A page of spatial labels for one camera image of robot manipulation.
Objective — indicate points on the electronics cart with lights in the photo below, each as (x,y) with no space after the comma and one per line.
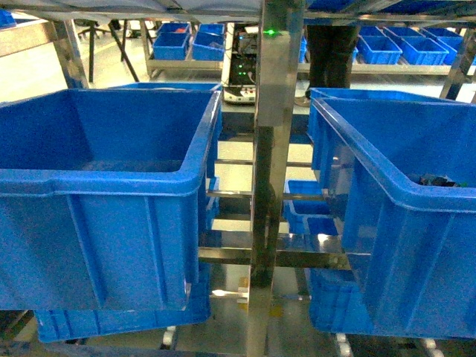
(240,64)

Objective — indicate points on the upper left large blue bin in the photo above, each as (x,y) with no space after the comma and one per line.
(103,197)

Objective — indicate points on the large blue bin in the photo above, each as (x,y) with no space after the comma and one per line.
(103,197)
(411,247)

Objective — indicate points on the lower right blue bin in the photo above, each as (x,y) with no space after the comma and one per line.
(336,303)

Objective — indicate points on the upper right large blue bin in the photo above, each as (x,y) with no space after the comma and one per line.
(411,247)

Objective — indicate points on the background rack of small bins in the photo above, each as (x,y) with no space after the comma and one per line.
(387,50)

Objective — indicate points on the lower left blue bin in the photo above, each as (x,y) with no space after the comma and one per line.
(63,325)

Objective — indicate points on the stainless steel rack frame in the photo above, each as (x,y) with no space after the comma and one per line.
(279,23)

